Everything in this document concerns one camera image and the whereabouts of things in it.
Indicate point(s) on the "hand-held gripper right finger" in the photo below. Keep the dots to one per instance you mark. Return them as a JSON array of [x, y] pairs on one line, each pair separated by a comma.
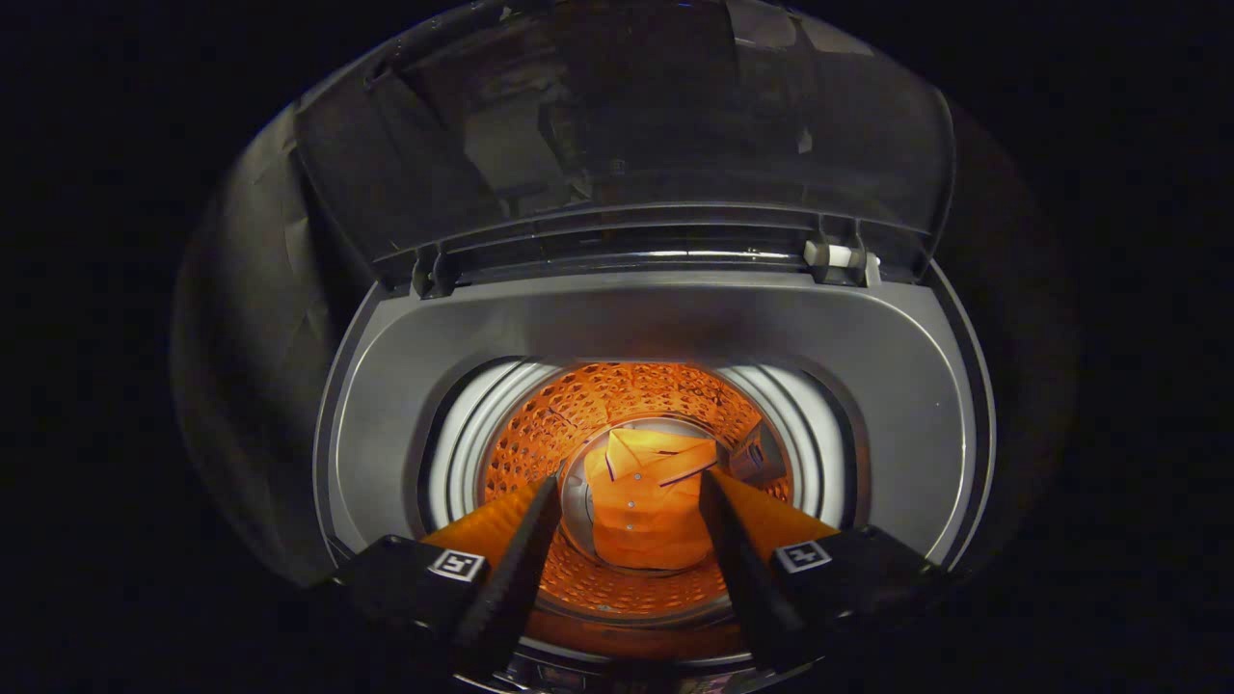
[[737, 559]]

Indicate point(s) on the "grey washing machine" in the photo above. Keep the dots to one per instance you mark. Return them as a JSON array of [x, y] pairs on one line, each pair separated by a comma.
[[627, 323]]

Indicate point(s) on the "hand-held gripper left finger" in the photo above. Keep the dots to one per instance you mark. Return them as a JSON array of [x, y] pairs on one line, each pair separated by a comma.
[[516, 559]]

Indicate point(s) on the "dark glass washing machine lid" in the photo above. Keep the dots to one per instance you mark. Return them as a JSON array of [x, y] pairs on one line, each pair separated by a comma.
[[627, 116]]

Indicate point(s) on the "yellow polo shirt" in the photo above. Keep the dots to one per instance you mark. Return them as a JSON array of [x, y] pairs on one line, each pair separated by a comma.
[[646, 511]]

